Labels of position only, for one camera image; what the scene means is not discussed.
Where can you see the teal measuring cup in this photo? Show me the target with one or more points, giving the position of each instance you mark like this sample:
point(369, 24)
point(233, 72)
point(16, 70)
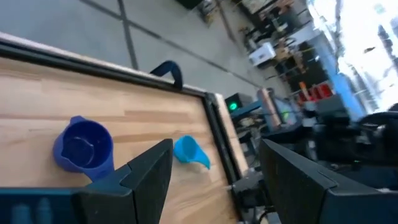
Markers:
point(188, 151)

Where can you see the blue-grey metal cart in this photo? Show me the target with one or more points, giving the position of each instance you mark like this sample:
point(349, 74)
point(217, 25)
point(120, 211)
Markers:
point(248, 109)

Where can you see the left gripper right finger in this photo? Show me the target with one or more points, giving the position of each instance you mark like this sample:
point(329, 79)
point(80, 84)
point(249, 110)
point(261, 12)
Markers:
point(304, 193)

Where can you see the white box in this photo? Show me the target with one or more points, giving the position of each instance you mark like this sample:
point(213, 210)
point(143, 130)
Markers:
point(261, 54)

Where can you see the dark curved table clamp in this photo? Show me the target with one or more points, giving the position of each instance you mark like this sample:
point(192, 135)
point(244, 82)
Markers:
point(174, 70)

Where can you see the purple measuring cup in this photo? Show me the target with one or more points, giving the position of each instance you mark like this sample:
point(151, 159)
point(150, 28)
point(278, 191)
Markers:
point(84, 149)

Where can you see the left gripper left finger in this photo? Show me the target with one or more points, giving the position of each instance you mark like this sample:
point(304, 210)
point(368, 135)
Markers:
point(136, 199)

